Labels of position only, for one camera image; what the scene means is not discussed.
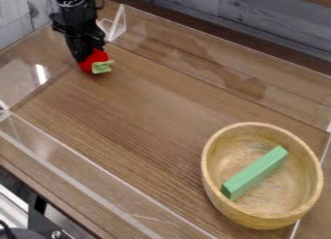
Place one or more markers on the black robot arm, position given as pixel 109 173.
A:
pixel 76 21

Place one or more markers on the green rectangular block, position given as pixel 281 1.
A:
pixel 253 173

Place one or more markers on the black metal table frame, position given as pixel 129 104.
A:
pixel 28 213

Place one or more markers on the clear acrylic corner bracket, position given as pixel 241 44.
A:
pixel 113 27

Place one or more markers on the clear acrylic table barrier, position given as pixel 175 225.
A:
pixel 101 202

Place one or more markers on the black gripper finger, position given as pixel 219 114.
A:
pixel 78 48
pixel 94 43

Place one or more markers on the red plush strawberry toy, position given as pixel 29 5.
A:
pixel 96 63

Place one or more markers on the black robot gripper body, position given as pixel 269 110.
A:
pixel 89 33

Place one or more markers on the wooden oval bowl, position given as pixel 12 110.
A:
pixel 284 196

